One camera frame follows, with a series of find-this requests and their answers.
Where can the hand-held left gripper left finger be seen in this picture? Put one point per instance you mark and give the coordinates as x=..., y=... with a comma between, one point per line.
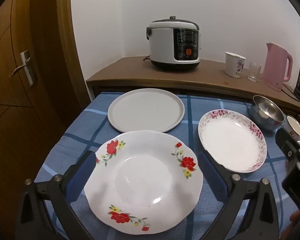
x=77, y=177

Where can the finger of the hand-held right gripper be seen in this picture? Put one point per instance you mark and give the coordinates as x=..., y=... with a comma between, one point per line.
x=287, y=143

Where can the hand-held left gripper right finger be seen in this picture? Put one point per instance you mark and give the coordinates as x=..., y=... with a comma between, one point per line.
x=213, y=177

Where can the white enamel bowl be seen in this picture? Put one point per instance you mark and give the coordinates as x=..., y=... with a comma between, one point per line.
x=295, y=126

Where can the stainless steel bowl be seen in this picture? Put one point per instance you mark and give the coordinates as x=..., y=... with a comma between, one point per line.
x=266, y=115

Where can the pink floral rim plate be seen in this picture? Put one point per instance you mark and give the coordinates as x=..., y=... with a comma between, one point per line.
x=230, y=142

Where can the red floral white plate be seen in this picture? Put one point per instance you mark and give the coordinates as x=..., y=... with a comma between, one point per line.
x=142, y=180

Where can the plain grey round plate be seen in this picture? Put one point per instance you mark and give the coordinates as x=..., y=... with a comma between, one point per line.
x=146, y=110

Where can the person's right hand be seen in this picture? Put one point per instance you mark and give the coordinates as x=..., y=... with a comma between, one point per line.
x=295, y=220

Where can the blue plaid tablecloth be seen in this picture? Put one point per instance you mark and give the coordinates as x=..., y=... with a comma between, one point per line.
x=185, y=120

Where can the brown wooden door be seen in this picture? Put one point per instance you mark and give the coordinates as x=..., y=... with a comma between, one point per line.
x=27, y=130

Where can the pink electric kettle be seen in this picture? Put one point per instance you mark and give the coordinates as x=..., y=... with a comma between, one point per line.
x=273, y=67

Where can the clear glass cup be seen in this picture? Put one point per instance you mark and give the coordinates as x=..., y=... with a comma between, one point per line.
x=254, y=72

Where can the white cartoon mug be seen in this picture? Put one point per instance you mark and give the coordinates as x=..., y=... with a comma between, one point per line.
x=233, y=65

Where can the wooden cabinet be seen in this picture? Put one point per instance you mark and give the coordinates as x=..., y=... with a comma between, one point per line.
x=140, y=72

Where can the white rice cooker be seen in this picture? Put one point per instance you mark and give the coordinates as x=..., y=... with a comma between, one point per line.
x=165, y=42

